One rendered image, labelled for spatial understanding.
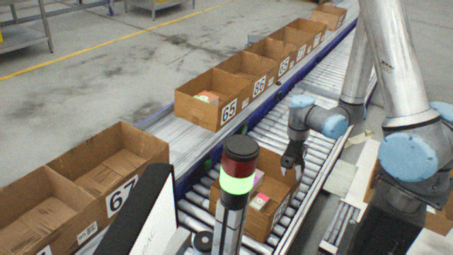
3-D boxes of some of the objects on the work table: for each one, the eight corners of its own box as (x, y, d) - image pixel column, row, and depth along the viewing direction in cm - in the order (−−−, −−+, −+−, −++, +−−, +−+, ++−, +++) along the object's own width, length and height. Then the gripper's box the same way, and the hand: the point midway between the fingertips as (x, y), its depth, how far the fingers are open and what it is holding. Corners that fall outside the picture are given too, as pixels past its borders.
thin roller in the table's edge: (322, 241, 146) (323, 239, 145) (339, 203, 166) (340, 200, 165) (326, 244, 145) (328, 241, 144) (343, 205, 165) (344, 202, 164)
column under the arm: (406, 246, 145) (441, 194, 127) (398, 295, 127) (437, 241, 108) (348, 219, 156) (372, 166, 137) (333, 259, 137) (358, 205, 118)
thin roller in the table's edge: (333, 248, 144) (334, 245, 143) (349, 207, 164) (350, 205, 163) (337, 250, 143) (339, 247, 142) (353, 210, 163) (354, 207, 162)
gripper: (316, 134, 133) (309, 174, 144) (288, 125, 138) (283, 166, 149) (309, 144, 126) (302, 186, 137) (279, 135, 132) (275, 176, 143)
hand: (290, 177), depth 141 cm, fingers open, 5 cm apart
